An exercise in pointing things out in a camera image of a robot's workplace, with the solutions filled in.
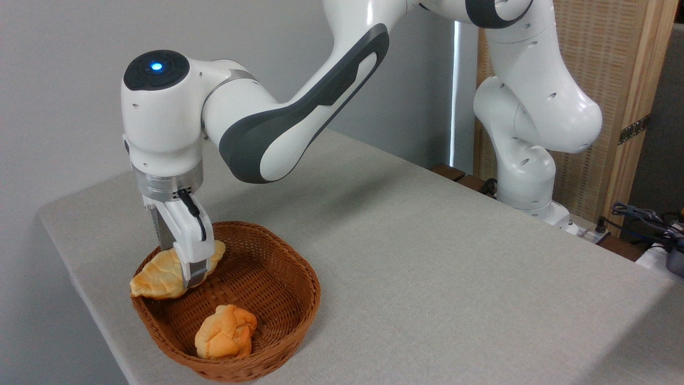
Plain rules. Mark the round orange bread roll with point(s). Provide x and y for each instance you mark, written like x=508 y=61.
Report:
x=224 y=332

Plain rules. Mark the metal screen hinge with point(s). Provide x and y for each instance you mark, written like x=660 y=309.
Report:
x=635 y=129

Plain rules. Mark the brown woven wicker basket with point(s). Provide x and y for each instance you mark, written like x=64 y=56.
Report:
x=267 y=278

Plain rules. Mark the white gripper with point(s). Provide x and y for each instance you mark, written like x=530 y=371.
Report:
x=187 y=235

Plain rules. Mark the long braided bread loaf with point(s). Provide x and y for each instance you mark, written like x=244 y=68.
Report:
x=157 y=278

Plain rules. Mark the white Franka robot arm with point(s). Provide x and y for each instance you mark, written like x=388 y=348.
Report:
x=160 y=133

